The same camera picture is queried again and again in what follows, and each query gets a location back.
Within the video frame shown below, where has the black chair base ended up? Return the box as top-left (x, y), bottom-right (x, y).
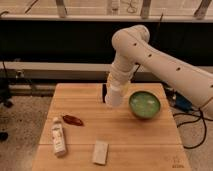
top-left (0, 78), bottom-right (15, 142)

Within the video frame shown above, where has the white rectangular block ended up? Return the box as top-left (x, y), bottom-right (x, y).
top-left (92, 141), bottom-right (109, 165)

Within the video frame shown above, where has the white plastic bottle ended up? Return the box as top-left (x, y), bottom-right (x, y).
top-left (52, 117), bottom-right (67, 157)

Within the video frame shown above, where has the blue box on floor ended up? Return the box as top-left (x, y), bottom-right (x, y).
top-left (172, 92), bottom-right (192, 112)

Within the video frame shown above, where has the green ceramic bowl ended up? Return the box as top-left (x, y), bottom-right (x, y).
top-left (129, 91), bottom-right (161, 119)

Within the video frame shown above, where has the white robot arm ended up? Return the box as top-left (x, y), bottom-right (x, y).
top-left (105, 25), bottom-right (213, 115)

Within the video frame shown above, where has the black cable on floor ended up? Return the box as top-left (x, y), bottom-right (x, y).
top-left (173, 108), bottom-right (213, 150)

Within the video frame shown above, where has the black hanging cable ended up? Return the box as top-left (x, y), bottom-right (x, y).
top-left (128, 12), bottom-right (165, 83)

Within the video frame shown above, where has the dark red leaf-shaped object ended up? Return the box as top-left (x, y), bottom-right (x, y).
top-left (63, 115), bottom-right (84, 126)

